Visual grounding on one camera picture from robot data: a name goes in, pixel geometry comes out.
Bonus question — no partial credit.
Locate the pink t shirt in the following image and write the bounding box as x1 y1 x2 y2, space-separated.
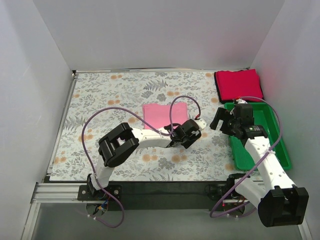
142 102 189 129

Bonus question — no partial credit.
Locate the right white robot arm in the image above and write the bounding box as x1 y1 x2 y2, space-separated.
209 101 309 227

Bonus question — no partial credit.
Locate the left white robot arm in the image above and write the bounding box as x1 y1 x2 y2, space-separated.
87 118 207 200

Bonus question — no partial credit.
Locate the green plastic tray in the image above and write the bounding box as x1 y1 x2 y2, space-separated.
229 102 292 171

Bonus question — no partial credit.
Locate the folded red t shirt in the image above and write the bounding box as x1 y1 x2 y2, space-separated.
215 69 264 102

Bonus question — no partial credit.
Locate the floral patterned table mat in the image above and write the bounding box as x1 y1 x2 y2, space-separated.
49 71 237 182

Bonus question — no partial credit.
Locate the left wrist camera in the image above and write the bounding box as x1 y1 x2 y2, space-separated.
194 118 207 130

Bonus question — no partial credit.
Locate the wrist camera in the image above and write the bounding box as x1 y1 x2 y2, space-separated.
194 118 207 130
234 98 248 105

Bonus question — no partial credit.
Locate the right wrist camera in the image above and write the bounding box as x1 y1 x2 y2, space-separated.
234 98 248 105

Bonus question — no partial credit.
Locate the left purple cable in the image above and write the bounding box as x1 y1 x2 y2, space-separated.
81 95 201 229

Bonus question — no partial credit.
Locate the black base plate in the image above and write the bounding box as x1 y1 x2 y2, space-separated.
77 180 258 212

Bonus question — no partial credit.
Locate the aluminium frame rail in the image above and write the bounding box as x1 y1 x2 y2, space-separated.
22 182 312 240

